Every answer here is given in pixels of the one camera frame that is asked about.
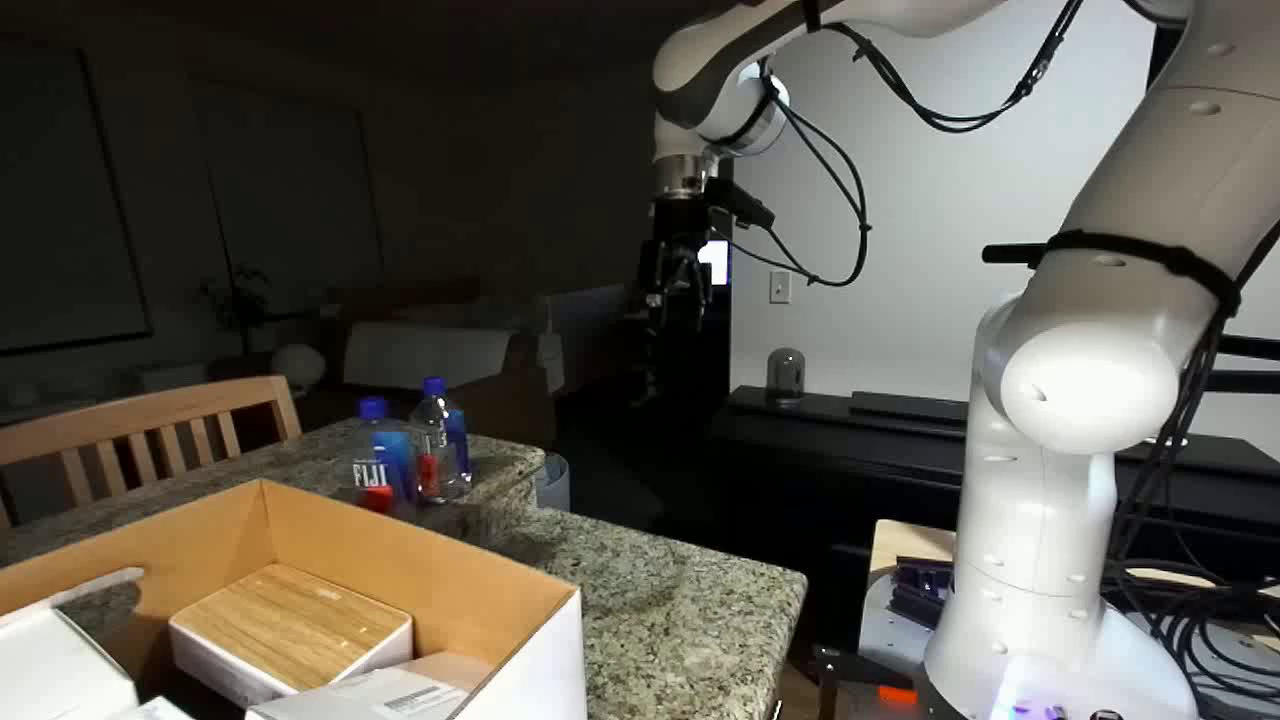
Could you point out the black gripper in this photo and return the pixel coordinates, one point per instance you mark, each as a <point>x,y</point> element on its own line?
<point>678,240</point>

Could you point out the white box with label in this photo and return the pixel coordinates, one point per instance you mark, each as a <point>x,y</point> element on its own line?
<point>374,698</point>

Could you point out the translucent waste bin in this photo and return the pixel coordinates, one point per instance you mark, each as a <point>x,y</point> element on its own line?
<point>552,483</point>

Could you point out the white box with wooden lid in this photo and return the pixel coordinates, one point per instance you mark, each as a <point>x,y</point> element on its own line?
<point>287,620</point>

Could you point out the open cardboard box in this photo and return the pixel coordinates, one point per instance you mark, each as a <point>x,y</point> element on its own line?
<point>440,584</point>

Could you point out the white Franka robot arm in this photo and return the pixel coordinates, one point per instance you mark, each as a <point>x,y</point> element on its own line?
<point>1041,533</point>

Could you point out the black vertical pole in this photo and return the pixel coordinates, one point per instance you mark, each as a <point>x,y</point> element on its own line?
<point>1165,55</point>

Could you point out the small light wooden table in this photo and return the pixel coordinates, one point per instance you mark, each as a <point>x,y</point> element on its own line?
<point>913,543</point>

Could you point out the small glass jar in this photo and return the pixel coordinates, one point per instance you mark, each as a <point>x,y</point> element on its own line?
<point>786,376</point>

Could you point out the black electronic device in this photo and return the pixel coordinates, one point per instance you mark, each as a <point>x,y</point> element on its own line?
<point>922,584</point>

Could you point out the lit computer monitor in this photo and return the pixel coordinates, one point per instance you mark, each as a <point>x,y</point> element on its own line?
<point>719,261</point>

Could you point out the plain white box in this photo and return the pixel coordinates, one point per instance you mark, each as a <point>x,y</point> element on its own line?
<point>55,667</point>

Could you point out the clear Fiji water bottle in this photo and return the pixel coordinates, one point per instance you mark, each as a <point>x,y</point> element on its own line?
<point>381,465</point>
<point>440,446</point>

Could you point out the black horizontal rail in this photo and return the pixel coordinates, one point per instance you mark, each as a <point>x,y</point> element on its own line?
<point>1244,382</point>
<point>1252,344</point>

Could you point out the white upholstered sofa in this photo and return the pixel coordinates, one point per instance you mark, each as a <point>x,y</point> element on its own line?
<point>423,354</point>

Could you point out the black low console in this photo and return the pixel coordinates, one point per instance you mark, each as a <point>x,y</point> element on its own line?
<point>825,465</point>

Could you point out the white wall outlet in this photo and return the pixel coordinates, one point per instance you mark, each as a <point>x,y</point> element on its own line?
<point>777,285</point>

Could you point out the small orange block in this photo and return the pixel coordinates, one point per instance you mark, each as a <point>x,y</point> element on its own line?
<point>899,693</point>

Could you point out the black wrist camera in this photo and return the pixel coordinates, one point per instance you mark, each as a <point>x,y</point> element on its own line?
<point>742,203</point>

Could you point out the black base frame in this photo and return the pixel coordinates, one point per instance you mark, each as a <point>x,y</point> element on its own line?
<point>846,667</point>

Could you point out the black flat bar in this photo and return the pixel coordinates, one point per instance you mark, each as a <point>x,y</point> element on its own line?
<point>904,407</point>

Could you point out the wooden chair back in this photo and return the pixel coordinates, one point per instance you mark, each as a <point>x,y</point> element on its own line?
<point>132,419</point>

